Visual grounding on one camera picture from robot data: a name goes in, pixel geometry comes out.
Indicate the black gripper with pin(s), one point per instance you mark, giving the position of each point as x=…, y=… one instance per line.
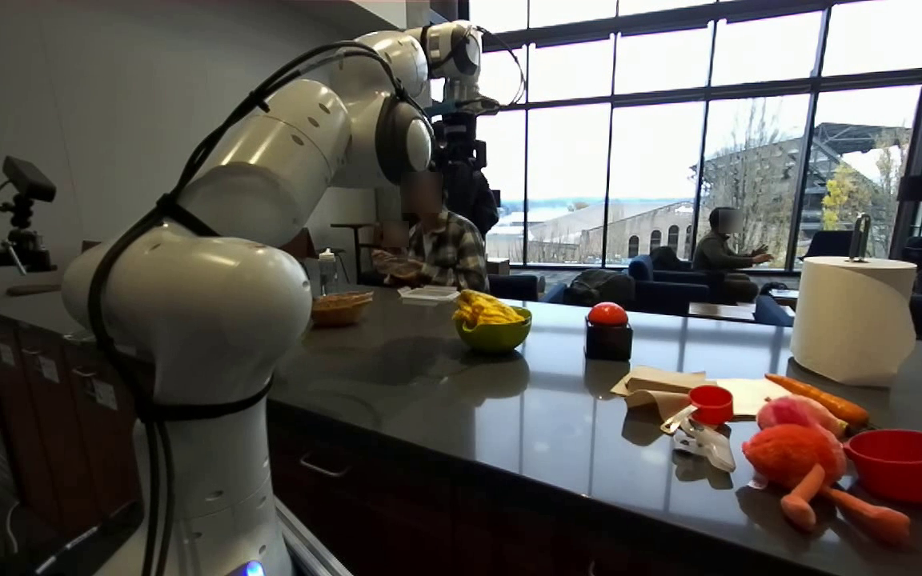
x=461, y=140

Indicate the yellow plush toy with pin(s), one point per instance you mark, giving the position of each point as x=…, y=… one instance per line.
x=486, y=310

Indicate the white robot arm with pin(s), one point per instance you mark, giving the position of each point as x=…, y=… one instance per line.
x=217, y=309

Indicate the green plastic bowl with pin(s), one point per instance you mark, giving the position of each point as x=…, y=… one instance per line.
x=496, y=340

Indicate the brown wooden bowl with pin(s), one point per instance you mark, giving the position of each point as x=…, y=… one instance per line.
x=342, y=309

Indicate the red plastic bowl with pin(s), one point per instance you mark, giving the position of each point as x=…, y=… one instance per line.
x=903, y=469

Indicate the person in dark jacket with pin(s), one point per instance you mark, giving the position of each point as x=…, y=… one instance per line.
x=478, y=206

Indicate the person in plaid shirt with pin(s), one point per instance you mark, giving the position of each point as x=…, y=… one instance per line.
x=449, y=250

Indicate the white plate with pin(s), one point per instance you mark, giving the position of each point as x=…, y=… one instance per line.
x=430, y=293

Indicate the black cube block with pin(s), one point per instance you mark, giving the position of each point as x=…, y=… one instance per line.
x=611, y=343

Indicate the dark blue armchair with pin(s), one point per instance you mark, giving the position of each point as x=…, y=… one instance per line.
x=672, y=289

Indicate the seated person by window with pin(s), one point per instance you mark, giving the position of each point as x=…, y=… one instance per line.
x=717, y=250

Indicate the wooden cutting board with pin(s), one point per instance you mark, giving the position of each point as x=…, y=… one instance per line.
x=659, y=386

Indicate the red measuring cup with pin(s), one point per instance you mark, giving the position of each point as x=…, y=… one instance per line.
x=711, y=407

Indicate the white measuring spoons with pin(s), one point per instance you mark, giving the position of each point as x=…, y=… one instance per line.
x=704, y=442

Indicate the white paper towel roll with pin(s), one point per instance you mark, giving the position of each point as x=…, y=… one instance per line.
x=852, y=320

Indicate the pink plush toy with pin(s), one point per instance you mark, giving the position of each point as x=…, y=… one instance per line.
x=797, y=414

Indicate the orange toy carrot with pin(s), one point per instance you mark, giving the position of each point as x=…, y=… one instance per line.
x=825, y=400

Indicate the orange plush toy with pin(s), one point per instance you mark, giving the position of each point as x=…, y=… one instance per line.
x=792, y=460

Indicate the dark wooden cabinet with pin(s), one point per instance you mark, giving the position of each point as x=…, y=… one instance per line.
x=55, y=428

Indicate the black camera on tripod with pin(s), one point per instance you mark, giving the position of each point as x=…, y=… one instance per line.
x=31, y=178

